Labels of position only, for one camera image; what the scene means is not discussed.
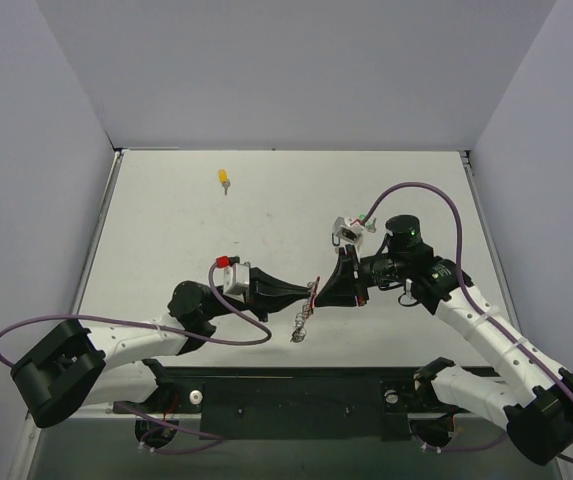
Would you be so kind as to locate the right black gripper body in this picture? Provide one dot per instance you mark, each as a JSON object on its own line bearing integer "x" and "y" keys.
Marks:
{"x": 357, "y": 278}

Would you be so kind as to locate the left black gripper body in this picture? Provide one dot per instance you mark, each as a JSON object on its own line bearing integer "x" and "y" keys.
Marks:
{"x": 256, "y": 289}

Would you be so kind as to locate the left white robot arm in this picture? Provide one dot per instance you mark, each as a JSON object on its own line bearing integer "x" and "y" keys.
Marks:
{"x": 87, "y": 360}

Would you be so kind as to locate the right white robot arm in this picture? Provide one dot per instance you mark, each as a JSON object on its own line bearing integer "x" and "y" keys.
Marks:
{"x": 405, "y": 260}

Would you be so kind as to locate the green tag key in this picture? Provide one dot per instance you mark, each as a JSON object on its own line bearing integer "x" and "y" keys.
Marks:
{"x": 368, "y": 224}

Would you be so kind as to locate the yellow tag key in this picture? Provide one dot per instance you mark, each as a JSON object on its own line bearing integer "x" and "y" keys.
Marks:
{"x": 224, "y": 180}

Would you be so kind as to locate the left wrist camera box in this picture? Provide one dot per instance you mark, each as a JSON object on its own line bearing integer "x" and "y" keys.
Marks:
{"x": 236, "y": 281}

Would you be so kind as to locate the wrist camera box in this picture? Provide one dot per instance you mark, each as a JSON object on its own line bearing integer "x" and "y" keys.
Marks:
{"x": 236, "y": 281}
{"x": 348, "y": 231}

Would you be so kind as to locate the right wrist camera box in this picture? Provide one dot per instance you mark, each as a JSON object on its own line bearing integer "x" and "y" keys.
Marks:
{"x": 348, "y": 231}

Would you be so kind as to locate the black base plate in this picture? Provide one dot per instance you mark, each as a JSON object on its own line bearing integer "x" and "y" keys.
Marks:
{"x": 301, "y": 403}

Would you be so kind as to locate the aluminium frame rail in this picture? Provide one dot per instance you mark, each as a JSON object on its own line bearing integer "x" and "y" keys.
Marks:
{"x": 483, "y": 397}

